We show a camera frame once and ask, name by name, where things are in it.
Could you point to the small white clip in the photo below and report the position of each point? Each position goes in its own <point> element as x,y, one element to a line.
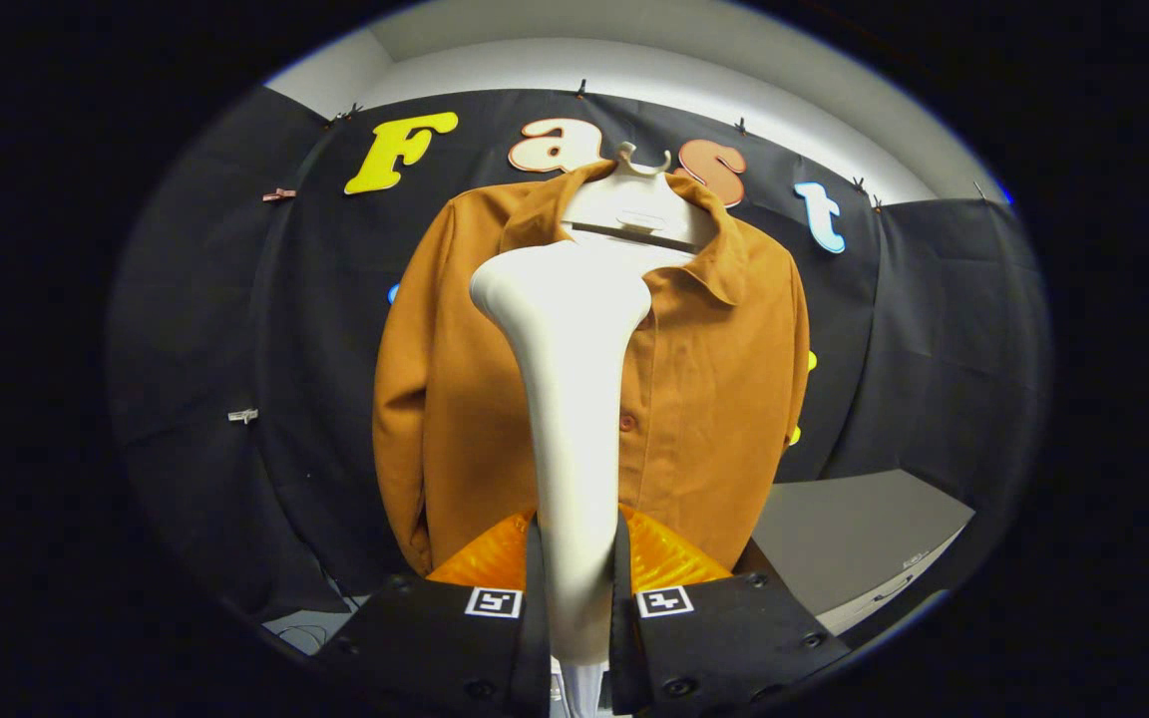
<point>242,415</point>

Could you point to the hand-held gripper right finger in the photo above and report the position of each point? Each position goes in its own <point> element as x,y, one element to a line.
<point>624,658</point>

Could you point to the small pink clip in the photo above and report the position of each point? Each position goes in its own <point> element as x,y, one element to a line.
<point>278,194</point>

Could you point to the grey cabinet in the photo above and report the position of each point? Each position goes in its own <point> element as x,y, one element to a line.
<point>854,529</point>

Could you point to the orange button shirt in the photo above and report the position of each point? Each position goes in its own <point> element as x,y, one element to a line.
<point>714,399</point>

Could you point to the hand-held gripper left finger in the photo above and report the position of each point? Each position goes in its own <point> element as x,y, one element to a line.
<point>535,658</point>

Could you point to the black backdrop cloth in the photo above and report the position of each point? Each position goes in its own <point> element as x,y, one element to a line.
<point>934,349</point>

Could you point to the white torso clothes form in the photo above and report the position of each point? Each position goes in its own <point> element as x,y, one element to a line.
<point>634,209</point>

